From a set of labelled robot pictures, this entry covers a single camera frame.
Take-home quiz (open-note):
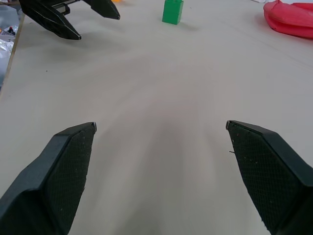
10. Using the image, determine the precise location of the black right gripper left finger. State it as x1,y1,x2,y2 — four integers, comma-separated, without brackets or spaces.
0,121,97,235

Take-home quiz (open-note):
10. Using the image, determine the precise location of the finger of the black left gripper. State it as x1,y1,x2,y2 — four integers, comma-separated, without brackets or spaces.
19,0,82,41
84,0,121,21

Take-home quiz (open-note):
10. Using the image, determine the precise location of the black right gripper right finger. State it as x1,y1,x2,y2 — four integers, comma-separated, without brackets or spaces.
225,119,313,235

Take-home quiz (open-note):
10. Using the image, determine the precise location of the crumpled silver foil bag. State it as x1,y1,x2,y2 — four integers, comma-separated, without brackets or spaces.
0,36,16,61

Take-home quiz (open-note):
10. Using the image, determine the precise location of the green toy block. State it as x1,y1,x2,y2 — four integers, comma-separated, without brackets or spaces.
161,0,184,25

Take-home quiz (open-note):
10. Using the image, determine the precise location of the red plastic bowl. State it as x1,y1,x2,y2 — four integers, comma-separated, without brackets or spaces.
263,0,313,40

